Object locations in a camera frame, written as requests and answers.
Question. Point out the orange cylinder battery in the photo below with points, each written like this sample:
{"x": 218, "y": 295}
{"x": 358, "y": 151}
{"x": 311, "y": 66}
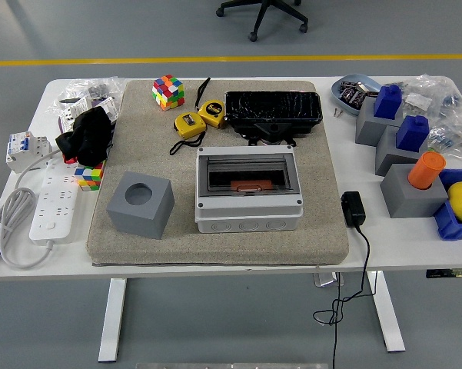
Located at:
{"x": 426, "y": 169}
{"x": 250, "y": 185}

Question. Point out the smoky transparent box lid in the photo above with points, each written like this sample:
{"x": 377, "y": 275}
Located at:
{"x": 250, "y": 169}

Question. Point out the light grey junction box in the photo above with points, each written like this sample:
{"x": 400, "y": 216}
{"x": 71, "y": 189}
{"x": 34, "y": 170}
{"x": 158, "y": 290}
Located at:
{"x": 250, "y": 219}

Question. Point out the grey-brown mat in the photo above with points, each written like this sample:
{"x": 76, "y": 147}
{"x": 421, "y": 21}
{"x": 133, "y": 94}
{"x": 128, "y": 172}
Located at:
{"x": 215, "y": 246}

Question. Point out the yellow tape measure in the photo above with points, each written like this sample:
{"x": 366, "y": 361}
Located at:
{"x": 188, "y": 125}
{"x": 212, "y": 112}

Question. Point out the black glossy plastic tray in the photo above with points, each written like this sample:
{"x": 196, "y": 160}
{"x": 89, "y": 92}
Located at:
{"x": 273, "y": 107}

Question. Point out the grey block with round hole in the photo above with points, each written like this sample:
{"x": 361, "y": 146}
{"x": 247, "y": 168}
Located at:
{"x": 138, "y": 223}
{"x": 411, "y": 201}

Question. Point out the colourful puzzle cube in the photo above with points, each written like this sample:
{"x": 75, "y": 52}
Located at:
{"x": 90, "y": 177}
{"x": 168, "y": 92}

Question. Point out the black power adapter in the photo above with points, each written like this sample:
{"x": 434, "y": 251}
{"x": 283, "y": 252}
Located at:
{"x": 353, "y": 209}

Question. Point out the small metal screws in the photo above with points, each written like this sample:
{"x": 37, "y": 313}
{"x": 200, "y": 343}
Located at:
{"x": 337, "y": 112}

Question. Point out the pale blue plate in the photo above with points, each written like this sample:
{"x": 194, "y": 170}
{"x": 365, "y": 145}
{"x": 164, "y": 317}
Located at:
{"x": 336, "y": 92}

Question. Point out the grey block holder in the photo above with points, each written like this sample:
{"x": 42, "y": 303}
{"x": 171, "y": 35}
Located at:
{"x": 367, "y": 128}
{"x": 388, "y": 157}

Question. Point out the black cloth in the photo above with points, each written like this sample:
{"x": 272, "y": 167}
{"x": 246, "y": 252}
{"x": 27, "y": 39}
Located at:
{"x": 88, "y": 134}

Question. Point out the dark wrapped candies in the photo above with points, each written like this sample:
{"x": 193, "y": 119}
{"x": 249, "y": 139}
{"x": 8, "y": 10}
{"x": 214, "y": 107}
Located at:
{"x": 351, "y": 94}

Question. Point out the clear bag of metal parts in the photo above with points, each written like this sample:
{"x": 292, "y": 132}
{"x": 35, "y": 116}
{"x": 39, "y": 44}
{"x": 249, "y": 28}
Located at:
{"x": 100, "y": 88}

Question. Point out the small red object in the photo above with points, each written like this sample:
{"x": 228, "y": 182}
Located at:
{"x": 70, "y": 159}

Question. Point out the white power strip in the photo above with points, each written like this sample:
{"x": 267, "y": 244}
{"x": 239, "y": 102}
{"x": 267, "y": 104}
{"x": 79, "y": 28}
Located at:
{"x": 55, "y": 203}

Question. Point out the black office chair base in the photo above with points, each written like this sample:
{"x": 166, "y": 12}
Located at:
{"x": 267, "y": 11}

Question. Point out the blue plastic block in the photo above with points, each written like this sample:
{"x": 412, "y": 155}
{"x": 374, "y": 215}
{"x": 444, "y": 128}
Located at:
{"x": 411, "y": 132}
{"x": 387, "y": 102}

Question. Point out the white table leg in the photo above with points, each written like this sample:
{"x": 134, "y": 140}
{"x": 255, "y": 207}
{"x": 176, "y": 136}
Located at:
{"x": 111, "y": 319}
{"x": 388, "y": 315}

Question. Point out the white circuit breaker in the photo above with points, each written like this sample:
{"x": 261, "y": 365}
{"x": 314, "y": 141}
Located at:
{"x": 21, "y": 150}

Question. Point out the blue plastic bin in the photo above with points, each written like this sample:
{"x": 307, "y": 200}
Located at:
{"x": 451, "y": 227}

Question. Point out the clear bags of small parts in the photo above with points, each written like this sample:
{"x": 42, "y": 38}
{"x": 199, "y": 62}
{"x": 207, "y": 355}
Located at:
{"x": 446, "y": 107}

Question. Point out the table height control panel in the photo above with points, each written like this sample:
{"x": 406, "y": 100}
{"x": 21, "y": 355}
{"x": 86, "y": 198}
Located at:
{"x": 453, "y": 273}

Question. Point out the clear plastic bracket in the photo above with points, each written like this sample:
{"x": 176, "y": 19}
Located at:
{"x": 326, "y": 280}

